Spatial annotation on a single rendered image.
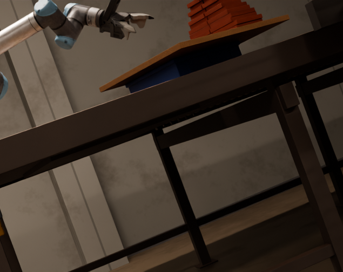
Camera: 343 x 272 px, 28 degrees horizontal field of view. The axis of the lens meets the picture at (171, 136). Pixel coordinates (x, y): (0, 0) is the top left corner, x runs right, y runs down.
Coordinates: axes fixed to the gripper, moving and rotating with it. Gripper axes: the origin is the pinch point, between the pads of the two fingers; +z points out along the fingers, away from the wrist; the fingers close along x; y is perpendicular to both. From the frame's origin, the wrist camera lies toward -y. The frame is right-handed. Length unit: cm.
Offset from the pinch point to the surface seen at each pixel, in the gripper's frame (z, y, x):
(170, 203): -75, 248, -185
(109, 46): -153, 140, -227
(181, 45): 36, -18, 46
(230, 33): 44, -16, 27
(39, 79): -172, 141, -154
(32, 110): -169, 159, -137
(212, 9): 31.6, -15.8, 11.2
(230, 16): 39.9, -16.9, 15.8
